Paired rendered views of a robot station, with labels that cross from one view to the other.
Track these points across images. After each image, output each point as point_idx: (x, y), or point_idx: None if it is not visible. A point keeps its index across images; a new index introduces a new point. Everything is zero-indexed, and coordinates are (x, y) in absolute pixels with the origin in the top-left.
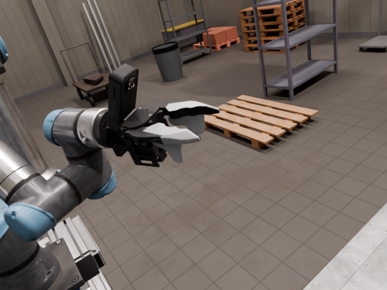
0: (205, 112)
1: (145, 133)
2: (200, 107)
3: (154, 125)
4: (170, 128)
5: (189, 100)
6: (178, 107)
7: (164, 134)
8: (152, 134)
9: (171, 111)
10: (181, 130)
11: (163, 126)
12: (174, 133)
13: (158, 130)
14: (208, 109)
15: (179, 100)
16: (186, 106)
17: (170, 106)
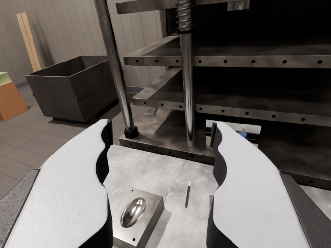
0: (109, 140)
1: (323, 247)
2: (104, 133)
3: (240, 236)
4: (230, 159)
5: (34, 169)
6: (88, 185)
7: (269, 160)
8: (296, 201)
9: (108, 209)
10: (229, 130)
11: (234, 185)
12: (247, 140)
13: (266, 192)
14: (111, 124)
15: (7, 209)
16: (85, 163)
17: (52, 237)
